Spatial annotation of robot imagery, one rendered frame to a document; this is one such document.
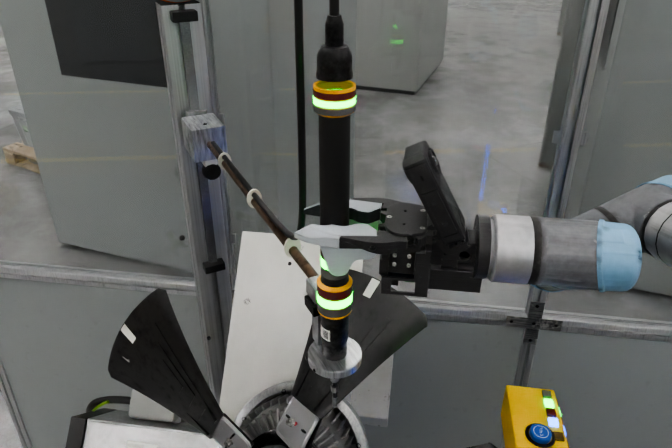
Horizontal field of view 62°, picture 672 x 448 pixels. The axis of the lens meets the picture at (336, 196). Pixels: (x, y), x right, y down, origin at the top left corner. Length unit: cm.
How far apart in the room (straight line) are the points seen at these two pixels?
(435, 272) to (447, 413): 125
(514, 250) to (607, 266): 9
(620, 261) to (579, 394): 121
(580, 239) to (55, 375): 187
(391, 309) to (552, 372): 93
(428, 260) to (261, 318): 62
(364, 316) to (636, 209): 42
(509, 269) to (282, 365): 66
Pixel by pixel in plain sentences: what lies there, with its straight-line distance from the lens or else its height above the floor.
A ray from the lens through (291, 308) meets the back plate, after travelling 117.
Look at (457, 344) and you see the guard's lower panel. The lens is 168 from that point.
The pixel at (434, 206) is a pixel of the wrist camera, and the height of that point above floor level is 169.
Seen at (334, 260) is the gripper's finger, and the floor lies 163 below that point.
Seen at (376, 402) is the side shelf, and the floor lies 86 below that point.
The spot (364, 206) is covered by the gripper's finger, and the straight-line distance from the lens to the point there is 66.
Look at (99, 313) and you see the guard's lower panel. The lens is 192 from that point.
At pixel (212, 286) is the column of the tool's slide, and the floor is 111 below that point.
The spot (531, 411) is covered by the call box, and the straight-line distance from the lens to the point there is 127.
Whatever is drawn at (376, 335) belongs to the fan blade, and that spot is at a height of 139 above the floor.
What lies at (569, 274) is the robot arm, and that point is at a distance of 64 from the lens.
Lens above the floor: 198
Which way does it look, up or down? 27 degrees down
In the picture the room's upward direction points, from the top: straight up
